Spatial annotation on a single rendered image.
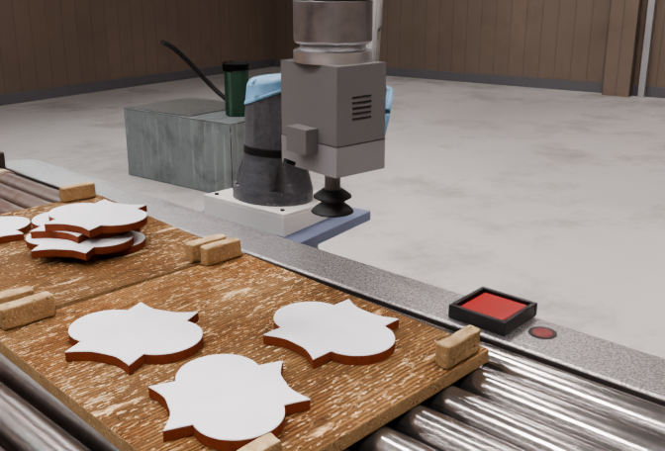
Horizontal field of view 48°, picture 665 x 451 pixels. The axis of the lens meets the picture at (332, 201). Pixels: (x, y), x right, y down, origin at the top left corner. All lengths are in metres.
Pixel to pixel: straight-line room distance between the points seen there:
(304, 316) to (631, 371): 0.35
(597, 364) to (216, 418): 0.41
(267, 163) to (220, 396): 0.72
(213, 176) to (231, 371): 4.08
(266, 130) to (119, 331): 0.62
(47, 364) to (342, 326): 0.30
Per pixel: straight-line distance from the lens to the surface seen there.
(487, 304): 0.93
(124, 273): 1.02
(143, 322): 0.84
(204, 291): 0.94
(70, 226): 1.08
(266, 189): 1.35
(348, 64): 0.70
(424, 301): 0.96
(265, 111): 1.34
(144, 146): 5.22
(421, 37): 10.52
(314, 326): 0.81
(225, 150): 4.66
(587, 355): 0.87
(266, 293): 0.92
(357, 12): 0.70
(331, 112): 0.69
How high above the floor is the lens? 1.30
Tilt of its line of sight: 16 degrees down
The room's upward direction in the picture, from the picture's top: straight up
